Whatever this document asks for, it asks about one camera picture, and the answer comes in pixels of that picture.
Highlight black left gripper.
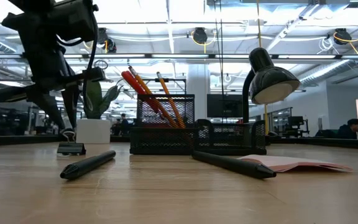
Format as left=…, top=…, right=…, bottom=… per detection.
left=0, top=30, right=106, bottom=132

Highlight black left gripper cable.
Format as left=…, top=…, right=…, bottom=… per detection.
left=81, top=4, right=101, bottom=108

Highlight green snake plant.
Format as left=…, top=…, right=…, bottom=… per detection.
left=82, top=79, right=125, bottom=120

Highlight pink sticky note pad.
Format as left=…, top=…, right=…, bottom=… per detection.
left=237, top=154, right=354, bottom=174

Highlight black binder clip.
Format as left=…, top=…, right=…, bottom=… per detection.
left=56, top=130, right=87, bottom=156

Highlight yellow pencil pink eraser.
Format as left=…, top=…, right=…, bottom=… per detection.
left=127, top=65, right=180, bottom=129
left=155, top=71, right=186, bottom=129

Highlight white plant pot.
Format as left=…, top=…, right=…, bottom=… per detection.
left=75, top=118, right=112, bottom=145

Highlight yellow hanging cord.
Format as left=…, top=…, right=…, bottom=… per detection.
left=255, top=0, right=269, bottom=135

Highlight red-handled scissors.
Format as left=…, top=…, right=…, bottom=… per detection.
left=120, top=70, right=163, bottom=115

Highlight black desk lamp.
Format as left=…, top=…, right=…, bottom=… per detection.
left=241, top=47, right=301, bottom=138

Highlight black ballpoint pen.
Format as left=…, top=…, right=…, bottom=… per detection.
left=191, top=150, right=277, bottom=180
left=59, top=149, right=117, bottom=180

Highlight person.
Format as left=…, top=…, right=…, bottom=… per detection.
left=336, top=118, right=358, bottom=140
left=118, top=113, right=130, bottom=136

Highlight black ceiling cable reel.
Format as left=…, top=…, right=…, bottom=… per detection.
left=190, top=27, right=216, bottom=54
left=97, top=27, right=118, bottom=54
left=333, top=26, right=358, bottom=55

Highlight black metal table frame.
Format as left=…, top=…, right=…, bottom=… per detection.
left=0, top=134, right=358, bottom=150

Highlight black background monitor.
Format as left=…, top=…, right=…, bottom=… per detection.
left=206, top=93, right=244, bottom=119

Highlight black mesh desk organizer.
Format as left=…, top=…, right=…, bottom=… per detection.
left=129, top=93, right=267, bottom=156

